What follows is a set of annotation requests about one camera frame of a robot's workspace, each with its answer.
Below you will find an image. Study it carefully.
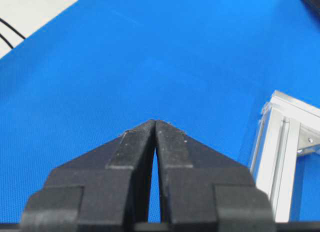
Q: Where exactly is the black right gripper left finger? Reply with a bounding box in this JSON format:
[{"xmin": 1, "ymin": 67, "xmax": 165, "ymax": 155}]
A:
[{"xmin": 20, "ymin": 120, "xmax": 156, "ymax": 232}]

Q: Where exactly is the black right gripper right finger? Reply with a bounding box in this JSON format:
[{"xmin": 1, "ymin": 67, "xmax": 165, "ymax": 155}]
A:
[{"xmin": 155, "ymin": 120, "xmax": 276, "ymax": 232}]

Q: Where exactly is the blue table mat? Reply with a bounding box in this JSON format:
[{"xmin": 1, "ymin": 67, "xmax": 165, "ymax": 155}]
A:
[{"xmin": 0, "ymin": 0, "xmax": 320, "ymax": 223}]

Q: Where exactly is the aluminium extrusion frame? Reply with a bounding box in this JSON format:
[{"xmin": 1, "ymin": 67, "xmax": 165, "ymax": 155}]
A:
[{"xmin": 249, "ymin": 90, "xmax": 320, "ymax": 223}]

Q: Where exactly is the black cable on table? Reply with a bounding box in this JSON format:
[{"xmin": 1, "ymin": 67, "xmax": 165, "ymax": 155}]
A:
[
  {"xmin": 0, "ymin": 33, "xmax": 13, "ymax": 50},
  {"xmin": 0, "ymin": 18, "xmax": 27, "ymax": 40}
]

